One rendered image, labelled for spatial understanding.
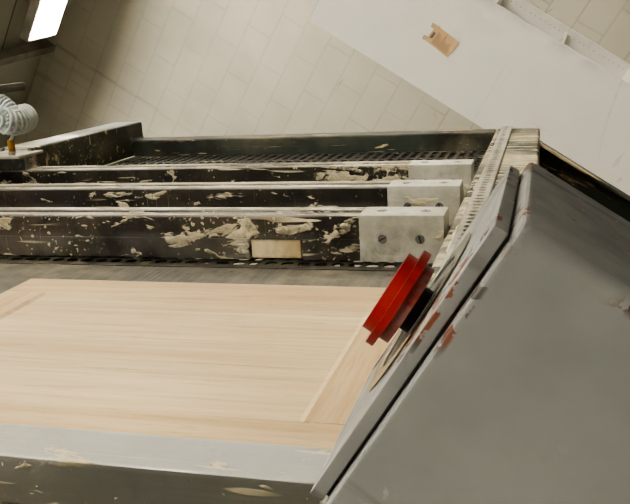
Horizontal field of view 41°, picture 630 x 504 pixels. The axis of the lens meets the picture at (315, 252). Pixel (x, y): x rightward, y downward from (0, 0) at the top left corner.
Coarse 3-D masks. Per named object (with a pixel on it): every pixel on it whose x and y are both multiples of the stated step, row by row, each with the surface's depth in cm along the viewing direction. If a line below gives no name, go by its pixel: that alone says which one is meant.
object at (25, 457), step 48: (0, 432) 66; (48, 432) 65; (96, 432) 65; (0, 480) 62; (48, 480) 61; (96, 480) 60; (144, 480) 59; (192, 480) 58; (240, 480) 57; (288, 480) 56
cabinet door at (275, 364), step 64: (0, 320) 101; (64, 320) 100; (128, 320) 98; (192, 320) 97; (256, 320) 96; (320, 320) 95; (0, 384) 81; (64, 384) 80; (128, 384) 80; (192, 384) 79; (256, 384) 78; (320, 384) 77
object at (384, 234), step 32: (0, 224) 138; (32, 224) 137; (64, 224) 135; (96, 224) 134; (128, 224) 132; (160, 224) 131; (192, 224) 129; (224, 224) 128; (256, 224) 126; (288, 224) 125; (320, 224) 124; (352, 224) 123; (384, 224) 121; (416, 224) 120; (448, 224) 124; (96, 256) 135; (128, 256) 134; (160, 256) 132; (192, 256) 131; (224, 256) 129; (320, 256) 125; (352, 256) 124; (384, 256) 122; (416, 256) 121
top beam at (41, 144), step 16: (96, 128) 249; (112, 128) 247; (128, 128) 256; (32, 144) 215; (48, 144) 215; (64, 144) 222; (80, 144) 229; (96, 144) 238; (112, 144) 246; (128, 144) 256; (48, 160) 215; (64, 160) 222; (80, 160) 230; (96, 160) 238; (112, 160) 247
